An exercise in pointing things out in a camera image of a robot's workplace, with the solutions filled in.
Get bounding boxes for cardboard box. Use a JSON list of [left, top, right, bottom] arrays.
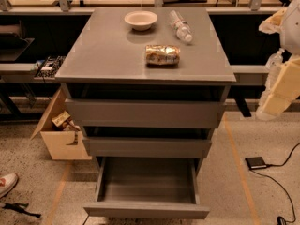
[[31, 88, 91, 160]]

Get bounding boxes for white paper bowl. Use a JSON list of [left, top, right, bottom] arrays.
[[124, 11, 158, 31]]

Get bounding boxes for crushed gold snack bag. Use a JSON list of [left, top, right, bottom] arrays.
[[145, 45, 180, 66]]

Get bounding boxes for clear plastic water bottle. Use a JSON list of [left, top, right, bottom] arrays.
[[169, 10, 193, 43]]

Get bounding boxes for grey top drawer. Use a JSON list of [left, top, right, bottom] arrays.
[[66, 98, 224, 128]]

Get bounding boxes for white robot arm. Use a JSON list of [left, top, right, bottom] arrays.
[[256, 0, 300, 120]]

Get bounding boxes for grey drawer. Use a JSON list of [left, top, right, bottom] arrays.
[[83, 157, 210, 219], [66, 98, 224, 128], [82, 127, 212, 158]]

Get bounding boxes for grey middle drawer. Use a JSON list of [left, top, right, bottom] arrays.
[[82, 127, 212, 158]]

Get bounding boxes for grey bottom drawer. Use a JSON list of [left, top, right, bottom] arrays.
[[83, 157, 210, 219]]

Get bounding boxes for black object on floor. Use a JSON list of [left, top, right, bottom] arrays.
[[0, 202, 41, 218]]

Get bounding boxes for black foot pedal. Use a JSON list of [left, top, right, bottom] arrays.
[[245, 157, 267, 170]]

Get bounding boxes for grey drawer cabinet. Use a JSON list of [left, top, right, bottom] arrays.
[[54, 7, 237, 173]]

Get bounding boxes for white sneaker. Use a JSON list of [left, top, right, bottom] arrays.
[[0, 173, 18, 198]]

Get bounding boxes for black pedal cable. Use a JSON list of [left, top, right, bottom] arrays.
[[249, 142, 300, 225]]

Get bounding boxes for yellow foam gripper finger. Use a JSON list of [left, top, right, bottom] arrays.
[[256, 55, 300, 121]]

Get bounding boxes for snack bag in box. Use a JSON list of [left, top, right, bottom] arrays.
[[52, 111, 70, 128]]

